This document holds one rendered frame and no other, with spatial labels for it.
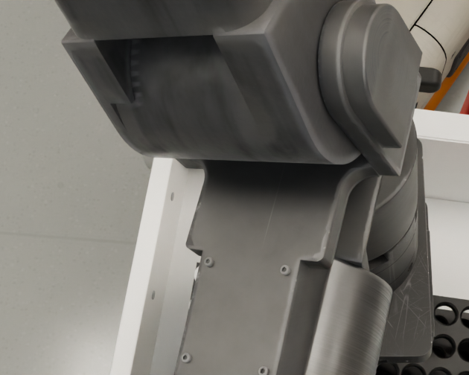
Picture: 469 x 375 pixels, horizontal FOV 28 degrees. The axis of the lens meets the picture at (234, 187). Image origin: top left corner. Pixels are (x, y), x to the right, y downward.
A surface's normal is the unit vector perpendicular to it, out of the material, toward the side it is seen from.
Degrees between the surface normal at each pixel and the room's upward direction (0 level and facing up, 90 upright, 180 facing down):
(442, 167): 90
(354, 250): 7
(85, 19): 73
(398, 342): 7
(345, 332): 35
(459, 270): 0
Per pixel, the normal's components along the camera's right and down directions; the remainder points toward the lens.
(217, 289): -0.49, -0.34
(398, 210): 0.72, 0.58
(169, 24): -0.39, 0.74
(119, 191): -0.07, -0.35
